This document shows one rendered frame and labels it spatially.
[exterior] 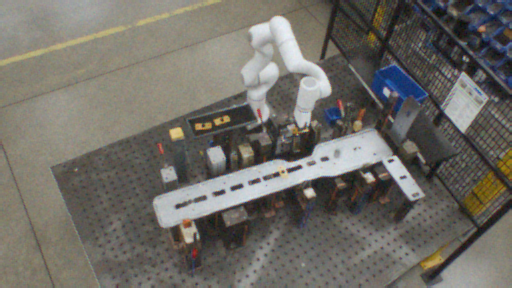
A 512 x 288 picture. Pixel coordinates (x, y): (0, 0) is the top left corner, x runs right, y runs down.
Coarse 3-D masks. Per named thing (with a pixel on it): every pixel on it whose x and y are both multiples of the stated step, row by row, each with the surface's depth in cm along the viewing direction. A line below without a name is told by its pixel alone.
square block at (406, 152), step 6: (402, 144) 253; (408, 144) 253; (414, 144) 253; (402, 150) 253; (408, 150) 250; (414, 150) 250; (402, 156) 255; (408, 156) 251; (414, 156) 254; (402, 162) 257; (408, 162) 259
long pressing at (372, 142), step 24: (336, 144) 256; (360, 144) 257; (384, 144) 259; (264, 168) 242; (312, 168) 244; (336, 168) 246; (192, 192) 229; (240, 192) 232; (264, 192) 233; (168, 216) 220; (192, 216) 221
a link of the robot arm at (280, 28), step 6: (276, 18) 209; (282, 18) 209; (270, 24) 211; (276, 24) 208; (282, 24) 207; (288, 24) 210; (270, 30) 212; (276, 30) 207; (282, 30) 206; (288, 30) 207; (276, 36) 208; (282, 36) 206; (288, 36) 206; (276, 42) 209; (282, 42) 206
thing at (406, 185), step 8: (384, 160) 252; (392, 168) 249; (400, 168) 249; (392, 176) 246; (408, 176) 246; (400, 184) 243; (408, 184) 243; (416, 184) 243; (408, 192) 240; (416, 192) 240; (408, 200) 238
